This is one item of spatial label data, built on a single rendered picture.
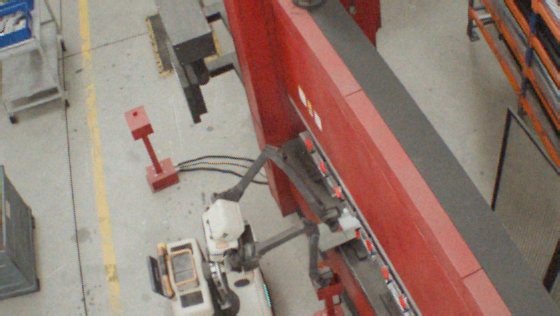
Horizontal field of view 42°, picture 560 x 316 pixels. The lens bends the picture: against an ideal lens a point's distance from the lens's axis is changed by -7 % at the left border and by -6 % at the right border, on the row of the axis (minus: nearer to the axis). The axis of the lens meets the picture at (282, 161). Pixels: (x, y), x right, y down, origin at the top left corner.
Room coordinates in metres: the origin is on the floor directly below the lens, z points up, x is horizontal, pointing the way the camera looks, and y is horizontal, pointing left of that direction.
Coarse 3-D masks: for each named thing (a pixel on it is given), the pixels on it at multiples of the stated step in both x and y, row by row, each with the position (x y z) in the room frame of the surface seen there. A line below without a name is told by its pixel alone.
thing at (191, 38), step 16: (160, 0) 3.68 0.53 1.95; (176, 0) 3.64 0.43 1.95; (192, 0) 3.61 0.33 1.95; (160, 16) 3.53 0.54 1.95; (176, 16) 3.50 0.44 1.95; (192, 16) 3.46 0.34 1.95; (176, 32) 3.36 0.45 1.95; (192, 32) 3.32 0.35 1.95; (208, 32) 3.29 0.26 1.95; (176, 48) 3.26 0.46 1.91; (192, 48) 3.27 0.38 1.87; (208, 48) 3.29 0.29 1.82; (192, 64) 3.65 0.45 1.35; (208, 80) 3.69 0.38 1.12
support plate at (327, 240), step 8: (344, 216) 2.47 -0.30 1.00; (320, 224) 2.45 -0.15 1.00; (320, 232) 2.40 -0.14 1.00; (328, 232) 2.39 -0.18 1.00; (336, 232) 2.38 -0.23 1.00; (344, 232) 2.37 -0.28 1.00; (352, 232) 2.35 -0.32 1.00; (320, 240) 2.35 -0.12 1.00; (328, 240) 2.33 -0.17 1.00; (336, 240) 2.32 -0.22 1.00; (344, 240) 2.31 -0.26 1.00; (320, 248) 2.29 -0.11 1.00; (328, 248) 2.28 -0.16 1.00
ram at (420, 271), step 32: (288, 32) 3.02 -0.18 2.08; (288, 64) 3.12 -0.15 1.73; (288, 96) 3.23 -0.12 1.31; (320, 96) 2.66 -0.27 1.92; (352, 128) 2.28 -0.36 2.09; (352, 160) 2.32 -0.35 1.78; (352, 192) 2.35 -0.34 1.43; (384, 192) 1.97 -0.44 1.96; (384, 224) 1.98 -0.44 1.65; (384, 256) 1.98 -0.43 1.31; (416, 256) 1.66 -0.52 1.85; (416, 288) 1.64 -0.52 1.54; (448, 288) 1.38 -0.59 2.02
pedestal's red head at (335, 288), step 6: (318, 264) 2.31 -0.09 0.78; (324, 264) 2.30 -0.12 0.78; (330, 264) 2.29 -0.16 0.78; (336, 270) 2.21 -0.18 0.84; (336, 276) 2.23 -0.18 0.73; (312, 282) 2.22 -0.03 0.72; (336, 282) 2.20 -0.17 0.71; (324, 288) 2.12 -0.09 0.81; (330, 288) 2.13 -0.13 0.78; (336, 288) 2.13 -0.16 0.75; (342, 288) 2.13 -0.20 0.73; (318, 294) 2.12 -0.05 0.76; (324, 294) 2.12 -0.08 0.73; (330, 294) 2.12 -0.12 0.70; (336, 294) 2.13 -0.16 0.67; (318, 300) 2.11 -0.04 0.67
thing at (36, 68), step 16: (32, 16) 5.23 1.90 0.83; (32, 32) 5.01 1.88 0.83; (48, 32) 5.54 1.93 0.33; (16, 48) 4.86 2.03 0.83; (32, 48) 4.78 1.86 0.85; (48, 48) 5.31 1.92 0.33; (64, 48) 5.55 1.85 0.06; (0, 64) 5.26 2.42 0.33; (16, 64) 5.21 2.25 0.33; (32, 64) 5.15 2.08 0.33; (48, 64) 4.79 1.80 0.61; (0, 80) 5.05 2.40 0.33; (16, 80) 5.00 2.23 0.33; (32, 80) 4.94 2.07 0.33; (48, 80) 4.89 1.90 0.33; (0, 96) 4.84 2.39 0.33; (16, 96) 4.76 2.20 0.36; (64, 96) 4.79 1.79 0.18
